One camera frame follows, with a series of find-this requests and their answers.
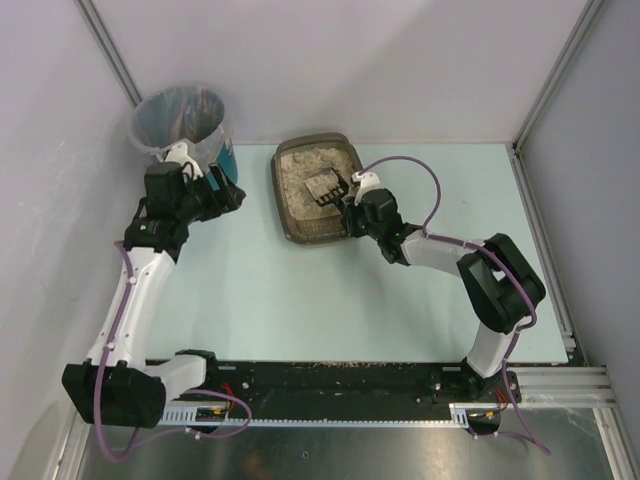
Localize black litter scoop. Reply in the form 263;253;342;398
303;167;350;207

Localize teal trash bin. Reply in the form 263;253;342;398
130;85;238;186

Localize clear plastic bin liner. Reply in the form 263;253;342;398
129;84;235;166

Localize brown litter box tray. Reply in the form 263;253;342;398
271;132;362;246

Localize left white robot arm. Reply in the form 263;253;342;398
62;161;246;429

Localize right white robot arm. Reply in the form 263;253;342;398
336;188;546;398

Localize cat litter pellets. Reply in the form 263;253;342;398
281;148;355;221

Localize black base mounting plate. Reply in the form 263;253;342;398
180;361;522;424

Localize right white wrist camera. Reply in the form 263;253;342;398
351;171;381;194

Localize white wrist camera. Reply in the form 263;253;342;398
165;141;204;180
351;171;381;194

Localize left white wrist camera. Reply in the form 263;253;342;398
165;141;204;180

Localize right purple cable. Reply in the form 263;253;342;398
352;155;551;456

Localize purple cable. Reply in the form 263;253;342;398
352;155;551;456
97;240;254;464

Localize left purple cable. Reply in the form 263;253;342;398
97;240;254;464

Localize grey slotted cable duct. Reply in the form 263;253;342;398
159;402;506;429

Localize aluminium frame rail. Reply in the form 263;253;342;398
513;366;616;408

